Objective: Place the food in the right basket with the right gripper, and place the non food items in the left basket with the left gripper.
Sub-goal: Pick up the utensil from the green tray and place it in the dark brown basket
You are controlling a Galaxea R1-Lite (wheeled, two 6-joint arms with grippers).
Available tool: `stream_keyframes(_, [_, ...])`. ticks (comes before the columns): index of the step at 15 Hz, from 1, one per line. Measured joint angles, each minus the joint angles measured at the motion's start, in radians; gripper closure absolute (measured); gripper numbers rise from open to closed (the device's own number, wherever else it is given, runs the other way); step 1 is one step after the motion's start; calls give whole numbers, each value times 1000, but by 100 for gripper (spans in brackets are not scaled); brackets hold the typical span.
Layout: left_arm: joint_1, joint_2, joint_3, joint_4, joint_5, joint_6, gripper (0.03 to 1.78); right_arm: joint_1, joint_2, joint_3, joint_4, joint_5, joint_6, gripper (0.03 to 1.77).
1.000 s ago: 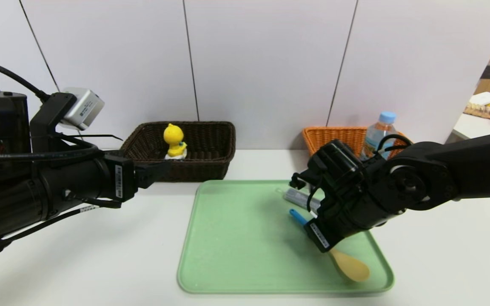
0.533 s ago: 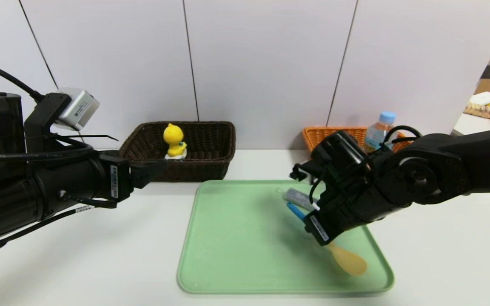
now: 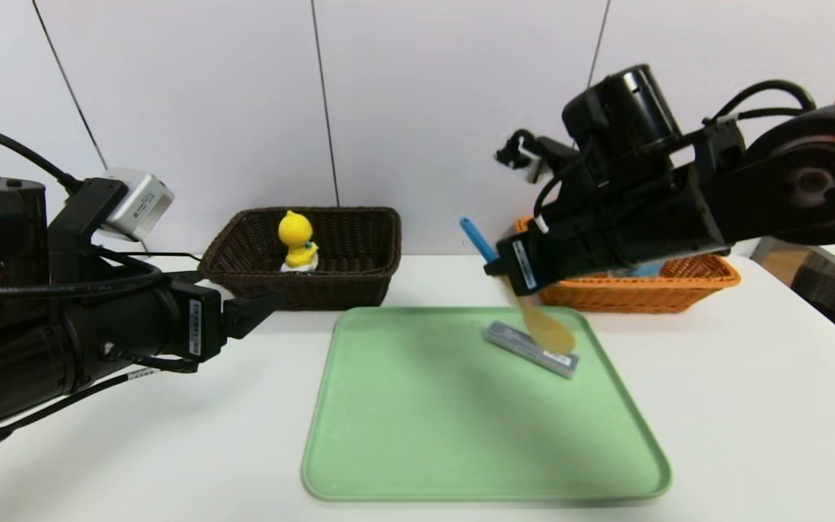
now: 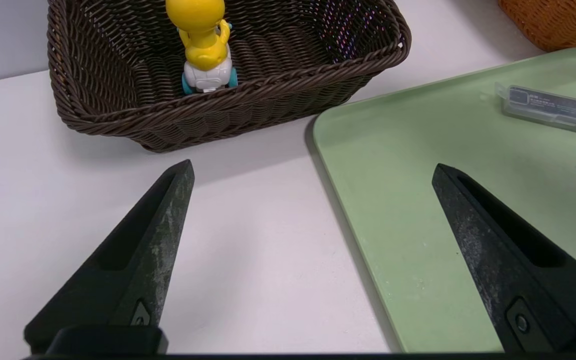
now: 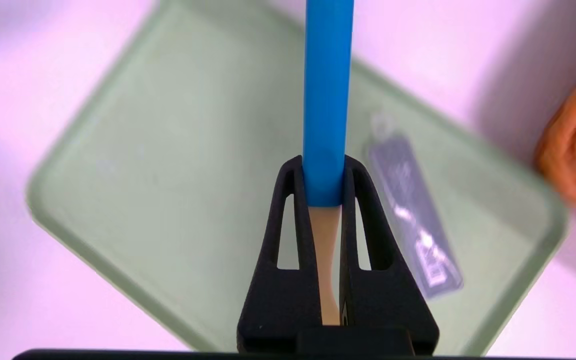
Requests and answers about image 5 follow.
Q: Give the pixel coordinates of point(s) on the grey pencil lead case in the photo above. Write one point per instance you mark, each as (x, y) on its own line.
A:
(408, 200)

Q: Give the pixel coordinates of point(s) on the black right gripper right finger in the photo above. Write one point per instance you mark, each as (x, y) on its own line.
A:
(378, 300)

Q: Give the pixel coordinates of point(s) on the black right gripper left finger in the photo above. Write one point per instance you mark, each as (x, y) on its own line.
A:
(278, 300)

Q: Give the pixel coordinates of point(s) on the light green plastic tray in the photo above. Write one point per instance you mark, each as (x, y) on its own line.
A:
(168, 175)

